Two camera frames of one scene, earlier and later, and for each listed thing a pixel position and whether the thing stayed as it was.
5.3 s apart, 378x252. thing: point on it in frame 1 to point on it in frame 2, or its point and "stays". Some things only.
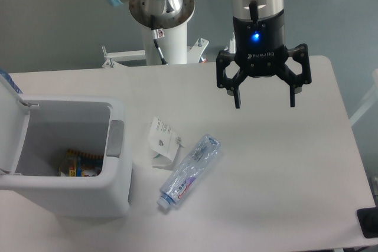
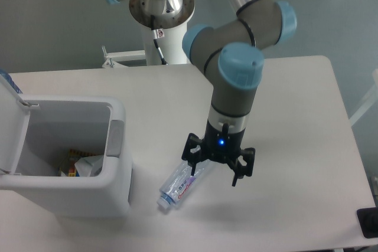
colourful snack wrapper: x=78 y=164 stays
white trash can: x=99 y=125 stays
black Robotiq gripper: x=260 y=49 to x=221 y=146
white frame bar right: x=370 y=100 stays
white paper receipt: x=163 y=143 to x=89 y=166
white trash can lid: x=15 y=117 stays
